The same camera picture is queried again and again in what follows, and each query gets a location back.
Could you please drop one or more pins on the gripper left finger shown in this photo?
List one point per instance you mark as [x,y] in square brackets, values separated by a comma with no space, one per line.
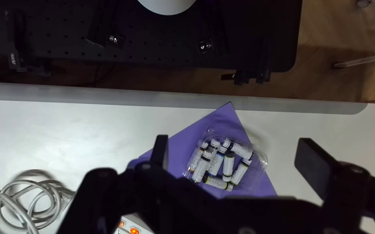
[99,201]

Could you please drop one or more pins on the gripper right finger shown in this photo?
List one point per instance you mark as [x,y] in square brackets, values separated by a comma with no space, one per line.
[343,188]

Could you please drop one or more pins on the white power strip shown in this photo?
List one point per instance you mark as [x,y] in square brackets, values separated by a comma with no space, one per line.
[134,227]

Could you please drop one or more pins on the clear plastic tray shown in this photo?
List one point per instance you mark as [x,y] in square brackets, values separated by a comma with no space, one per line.
[259,162]

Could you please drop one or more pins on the small white vial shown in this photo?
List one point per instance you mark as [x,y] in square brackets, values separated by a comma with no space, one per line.
[239,173]
[228,167]
[201,169]
[214,144]
[216,162]
[196,159]
[218,183]
[241,149]

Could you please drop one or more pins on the purple paper sheet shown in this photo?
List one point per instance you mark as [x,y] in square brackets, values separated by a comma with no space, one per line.
[187,143]

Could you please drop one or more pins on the black clamp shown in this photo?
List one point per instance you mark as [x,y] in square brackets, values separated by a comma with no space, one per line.
[18,55]
[249,71]
[205,46]
[108,35]

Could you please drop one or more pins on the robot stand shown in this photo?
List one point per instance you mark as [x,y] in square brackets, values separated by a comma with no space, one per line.
[161,35]

